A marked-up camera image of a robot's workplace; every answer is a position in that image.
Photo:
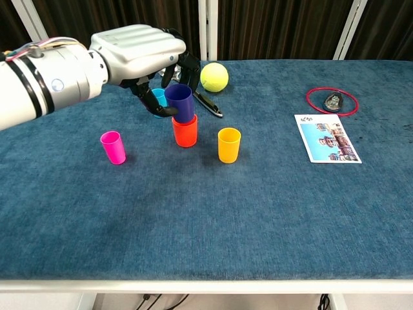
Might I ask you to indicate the black pleated curtain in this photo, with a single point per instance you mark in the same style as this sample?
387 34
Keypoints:
387 29
274 29
129 13
9 22

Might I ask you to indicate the yellow tennis ball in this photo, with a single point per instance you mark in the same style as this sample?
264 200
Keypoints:
214 77

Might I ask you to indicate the small dark souvenir charm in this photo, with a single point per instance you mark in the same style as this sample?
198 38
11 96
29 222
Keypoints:
333 102

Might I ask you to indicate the red plastic cup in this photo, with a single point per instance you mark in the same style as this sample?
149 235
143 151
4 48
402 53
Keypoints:
185 135

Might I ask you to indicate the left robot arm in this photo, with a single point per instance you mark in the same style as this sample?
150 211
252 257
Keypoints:
48 84

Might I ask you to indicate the blue table cloth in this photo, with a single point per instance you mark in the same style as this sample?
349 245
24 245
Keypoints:
206 210

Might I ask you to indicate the picture postcard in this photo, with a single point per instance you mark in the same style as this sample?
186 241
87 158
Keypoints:
327 139

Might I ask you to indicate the white frame post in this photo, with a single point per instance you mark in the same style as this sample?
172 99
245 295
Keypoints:
207 29
350 29
29 22

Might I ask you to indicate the light blue plastic cup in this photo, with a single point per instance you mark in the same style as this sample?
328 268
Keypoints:
159 97

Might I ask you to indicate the pink plastic cup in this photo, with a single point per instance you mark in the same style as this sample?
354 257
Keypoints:
114 150

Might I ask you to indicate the orange-yellow plastic cup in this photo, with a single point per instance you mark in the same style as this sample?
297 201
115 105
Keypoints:
229 148

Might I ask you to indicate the dark blue plastic cup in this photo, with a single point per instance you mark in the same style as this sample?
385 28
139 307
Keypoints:
184 106

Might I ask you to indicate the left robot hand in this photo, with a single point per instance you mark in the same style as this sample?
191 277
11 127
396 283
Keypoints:
138 48

